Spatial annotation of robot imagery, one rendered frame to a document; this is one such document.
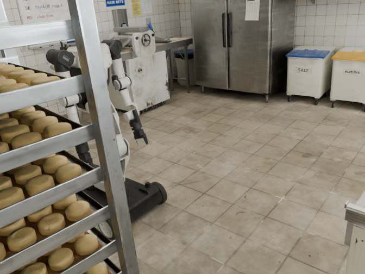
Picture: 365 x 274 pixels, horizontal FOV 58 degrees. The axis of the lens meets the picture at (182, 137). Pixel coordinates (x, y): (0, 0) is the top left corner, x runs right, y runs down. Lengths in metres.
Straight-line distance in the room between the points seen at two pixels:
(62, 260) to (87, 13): 0.48
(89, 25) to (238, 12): 4.66
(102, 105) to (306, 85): 4.70
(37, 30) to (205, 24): 5.01
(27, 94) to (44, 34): 0.10
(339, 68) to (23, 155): 4.64
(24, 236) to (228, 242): 1.91
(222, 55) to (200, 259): 3.72
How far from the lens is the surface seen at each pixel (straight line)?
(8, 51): 0.99
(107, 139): 0.61
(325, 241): 2.57
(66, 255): 0.76
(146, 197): 2.66
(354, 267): 1.45
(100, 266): 0.85
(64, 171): 0.68
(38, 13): 5.11
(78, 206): 0.73
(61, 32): 0.58
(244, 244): 2.45
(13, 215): 0.62
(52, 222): 0.71
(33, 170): 0.72
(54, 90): 0.58
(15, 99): 0.56
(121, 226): 0.70
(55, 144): 0.60
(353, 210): 1.32
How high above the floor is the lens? 1.63
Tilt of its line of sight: 23 degrees down
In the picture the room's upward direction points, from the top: 5 degrees counter-clockwise
